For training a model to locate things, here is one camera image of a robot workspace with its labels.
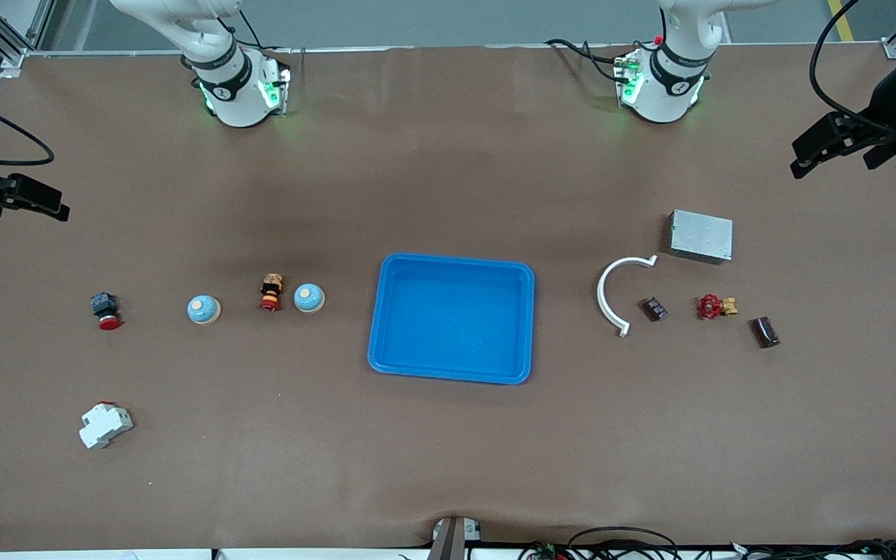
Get blue dome bell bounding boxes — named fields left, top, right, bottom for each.
left=187, top=294, right=222, bottom=325
left=293, top=283, right=326, bottom=314

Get blue plastic tray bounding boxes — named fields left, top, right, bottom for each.
left=367, top=253, right=536, bottom=386

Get blue-bodied red push button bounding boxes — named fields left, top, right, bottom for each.
left=90, top=292, right=123, bottom=331

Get grey metal box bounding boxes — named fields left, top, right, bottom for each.
left=668, top=208, right=734, bottom=266

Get brass valve red handwheel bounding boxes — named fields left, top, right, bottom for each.
left=698, top=293, right=739, bottom=320

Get white circuit breaker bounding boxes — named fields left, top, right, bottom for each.
left=79, top=401, right=135, bottom=450

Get orange-bodied emergency stop button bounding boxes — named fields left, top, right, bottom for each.
left=259, top=273, right=285, bottom=313

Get white curved pipe clamp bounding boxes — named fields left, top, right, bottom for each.
left=597, top=254, right=658, bottom=338

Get brown table mat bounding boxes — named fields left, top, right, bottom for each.
left=0, top=43, right=896, bottom=555

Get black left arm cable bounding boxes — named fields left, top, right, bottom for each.
left=809, top=0, right=896, bottom=135

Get black right base cables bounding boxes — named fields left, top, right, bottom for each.
left=219, top=8, right=293, bottom=59

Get black base cables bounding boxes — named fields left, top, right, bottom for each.
left=545, top=37, right=635, bottom=82
left=219, top=8, right=293, bottom=59

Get black left base cables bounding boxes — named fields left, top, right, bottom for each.
left=545, top=37, right=635, bottom=82

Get black cable bundle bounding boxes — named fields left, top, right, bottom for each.
left=751, top=539, right=896, bottom=560

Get grey metal post bracket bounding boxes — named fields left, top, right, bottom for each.
left=429, top=517, right=484, bottom=560

